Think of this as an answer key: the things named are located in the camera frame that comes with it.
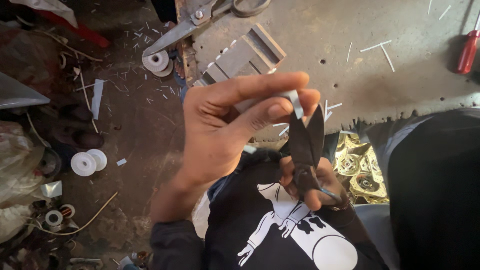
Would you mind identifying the person's left hand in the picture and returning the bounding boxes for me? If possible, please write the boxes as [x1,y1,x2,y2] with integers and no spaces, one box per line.
[175,71,322,189]

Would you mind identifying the person's right hand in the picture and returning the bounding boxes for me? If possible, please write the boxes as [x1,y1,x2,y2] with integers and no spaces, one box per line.
[279,155,352,212]

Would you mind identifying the black scissors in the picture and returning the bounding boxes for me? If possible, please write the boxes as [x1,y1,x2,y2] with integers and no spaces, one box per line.
[288,104,343,204]

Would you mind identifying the white paper strip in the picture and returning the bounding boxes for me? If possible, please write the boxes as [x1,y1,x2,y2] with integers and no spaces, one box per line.
[280,89,305,121]

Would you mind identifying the person's black printed shirt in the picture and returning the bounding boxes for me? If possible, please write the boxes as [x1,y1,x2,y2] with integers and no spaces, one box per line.
[202,148,391,270]

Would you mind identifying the heap of gold metal parts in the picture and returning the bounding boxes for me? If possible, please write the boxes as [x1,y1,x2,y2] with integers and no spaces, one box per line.
[331,132,390,205]

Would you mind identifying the cluster of white paper slivers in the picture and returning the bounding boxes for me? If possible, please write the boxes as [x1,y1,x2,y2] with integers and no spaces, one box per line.
[272,98,343,137]

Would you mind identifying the grey slotted metal block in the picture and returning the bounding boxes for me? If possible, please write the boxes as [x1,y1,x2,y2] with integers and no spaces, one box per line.
[193,23,288,114]

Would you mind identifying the person's black jacket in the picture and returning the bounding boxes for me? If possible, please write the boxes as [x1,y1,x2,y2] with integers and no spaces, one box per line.
[352,108,480,270]

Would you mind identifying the white plastic spool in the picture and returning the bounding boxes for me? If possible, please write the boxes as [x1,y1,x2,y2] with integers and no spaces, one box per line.
[153,59,175,78]
[142,50,170,73]

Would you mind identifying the large steel shears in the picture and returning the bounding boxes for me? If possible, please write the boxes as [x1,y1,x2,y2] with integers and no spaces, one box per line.
[142,0,272,58]

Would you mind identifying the scattered white paper snips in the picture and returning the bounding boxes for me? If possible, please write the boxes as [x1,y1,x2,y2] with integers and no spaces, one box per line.
[107,19,185,106]

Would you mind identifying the wide white paper band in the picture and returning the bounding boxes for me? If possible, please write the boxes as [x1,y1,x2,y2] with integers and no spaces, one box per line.
[91,78,106,121]

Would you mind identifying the large white empty spool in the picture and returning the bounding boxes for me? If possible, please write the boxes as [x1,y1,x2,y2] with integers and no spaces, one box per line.
[70,148,108,177]

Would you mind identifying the dark sandal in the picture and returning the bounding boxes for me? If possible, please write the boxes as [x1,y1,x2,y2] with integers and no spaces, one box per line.
[50,104,106,149]

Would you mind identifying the silver foil piece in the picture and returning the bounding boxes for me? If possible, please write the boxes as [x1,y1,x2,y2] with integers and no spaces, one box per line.
[40,180,64,199]

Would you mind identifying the thin wooden stick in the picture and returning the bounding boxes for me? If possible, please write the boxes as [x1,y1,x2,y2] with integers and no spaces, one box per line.
[37,29,103,63]

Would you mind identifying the red plastic object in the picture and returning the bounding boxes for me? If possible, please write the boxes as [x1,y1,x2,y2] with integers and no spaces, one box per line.
[33,8,112,49]

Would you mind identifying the clear plastic bag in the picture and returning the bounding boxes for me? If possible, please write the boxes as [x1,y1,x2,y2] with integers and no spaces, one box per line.
[0,120,51,212]

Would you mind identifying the grey metal sheet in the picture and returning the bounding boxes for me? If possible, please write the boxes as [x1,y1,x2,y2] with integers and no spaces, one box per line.
[0,71,51,110]

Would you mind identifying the white cloth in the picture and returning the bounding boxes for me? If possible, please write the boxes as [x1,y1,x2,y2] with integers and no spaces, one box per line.
[8,0,79,29]

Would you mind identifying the beaded wrist bracelet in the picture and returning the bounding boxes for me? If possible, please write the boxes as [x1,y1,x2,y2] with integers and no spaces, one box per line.
[329,198,352,212]

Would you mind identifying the beige cable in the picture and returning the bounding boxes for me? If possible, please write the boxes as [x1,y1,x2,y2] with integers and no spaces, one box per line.
[25,191,119,237]

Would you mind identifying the red handled screwdriver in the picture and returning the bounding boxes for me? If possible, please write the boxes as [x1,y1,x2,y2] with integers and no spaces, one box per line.
[455,10,480,75]

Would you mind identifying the small copper wire spool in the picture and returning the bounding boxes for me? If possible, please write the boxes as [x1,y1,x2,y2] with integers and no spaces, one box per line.
[44,203,76,228]

